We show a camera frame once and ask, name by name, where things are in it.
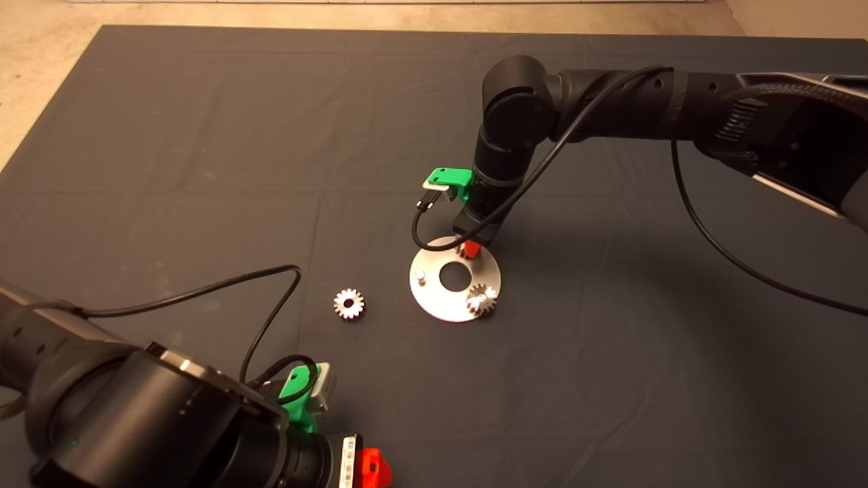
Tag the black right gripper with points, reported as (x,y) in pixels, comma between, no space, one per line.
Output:
(480,218)

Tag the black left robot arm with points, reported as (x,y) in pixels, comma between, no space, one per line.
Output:
(135,420)

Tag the right green camera mount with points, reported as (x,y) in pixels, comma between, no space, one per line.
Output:
(453,177)

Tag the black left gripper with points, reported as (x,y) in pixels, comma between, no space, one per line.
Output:
(324,468)

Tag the bright steel planetary gear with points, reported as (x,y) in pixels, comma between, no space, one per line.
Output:
(342,299)

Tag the left green camera mount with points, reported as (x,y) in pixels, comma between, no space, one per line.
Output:
(295,390)

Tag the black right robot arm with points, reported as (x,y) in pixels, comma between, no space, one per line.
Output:
(610,98)

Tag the round metal carrier plate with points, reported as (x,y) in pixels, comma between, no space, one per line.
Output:
(434,298)

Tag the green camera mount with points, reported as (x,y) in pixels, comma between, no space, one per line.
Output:
(295,390)
(453,177)

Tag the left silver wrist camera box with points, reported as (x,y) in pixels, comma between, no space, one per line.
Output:
(324,388)

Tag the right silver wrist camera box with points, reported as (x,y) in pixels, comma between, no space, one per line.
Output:
(437,186)

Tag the dark grey table cloth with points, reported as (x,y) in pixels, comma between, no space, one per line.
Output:
(203,135)

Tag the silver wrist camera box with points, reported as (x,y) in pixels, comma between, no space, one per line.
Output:
(437,186)
(324,388)

